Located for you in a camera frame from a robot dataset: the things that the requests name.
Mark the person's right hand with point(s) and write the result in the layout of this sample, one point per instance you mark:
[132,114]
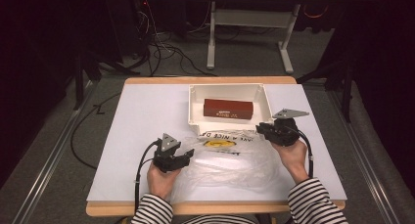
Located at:
[295,158]

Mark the clear smiley plastic bag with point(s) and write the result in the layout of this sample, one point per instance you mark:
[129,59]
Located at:
[228,171]

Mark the metal floor rail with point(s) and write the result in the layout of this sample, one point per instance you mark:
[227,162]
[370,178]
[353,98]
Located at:
[49,165]
[368,158]

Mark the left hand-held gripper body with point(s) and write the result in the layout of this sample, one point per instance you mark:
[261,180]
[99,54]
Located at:
[164,162]

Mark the white metal table frame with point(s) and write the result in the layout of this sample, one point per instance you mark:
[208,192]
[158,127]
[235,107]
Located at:
[251,18]

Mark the white plastic bin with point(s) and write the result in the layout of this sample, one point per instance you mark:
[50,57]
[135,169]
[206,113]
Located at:
[228,92]

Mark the person's left hand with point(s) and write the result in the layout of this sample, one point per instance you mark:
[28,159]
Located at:
[160,183]

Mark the red-brown carton box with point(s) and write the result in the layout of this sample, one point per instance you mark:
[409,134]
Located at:
[228,109]

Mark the black metal stand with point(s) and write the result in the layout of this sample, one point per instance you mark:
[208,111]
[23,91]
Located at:
[347,87]
[79,77]

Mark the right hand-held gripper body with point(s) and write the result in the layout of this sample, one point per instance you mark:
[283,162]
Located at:
[285,132]

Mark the person's striped shirt torso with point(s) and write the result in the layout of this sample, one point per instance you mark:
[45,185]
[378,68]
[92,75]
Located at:
[221,220]

